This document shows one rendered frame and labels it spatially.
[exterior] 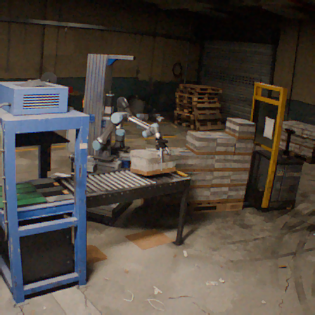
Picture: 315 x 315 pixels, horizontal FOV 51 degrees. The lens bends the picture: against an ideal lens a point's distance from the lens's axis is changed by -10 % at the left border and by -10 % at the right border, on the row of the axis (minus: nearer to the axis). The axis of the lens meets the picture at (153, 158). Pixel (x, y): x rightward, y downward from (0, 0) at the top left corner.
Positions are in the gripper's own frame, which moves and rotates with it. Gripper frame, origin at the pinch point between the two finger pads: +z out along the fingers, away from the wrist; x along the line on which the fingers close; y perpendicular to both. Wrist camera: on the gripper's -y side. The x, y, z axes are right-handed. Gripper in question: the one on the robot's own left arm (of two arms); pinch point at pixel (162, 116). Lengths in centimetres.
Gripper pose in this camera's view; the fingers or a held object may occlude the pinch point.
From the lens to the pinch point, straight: 491.8
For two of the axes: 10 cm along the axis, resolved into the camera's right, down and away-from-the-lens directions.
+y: -1.2, 9.1, 3.9
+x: 1.6, 4.1, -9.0
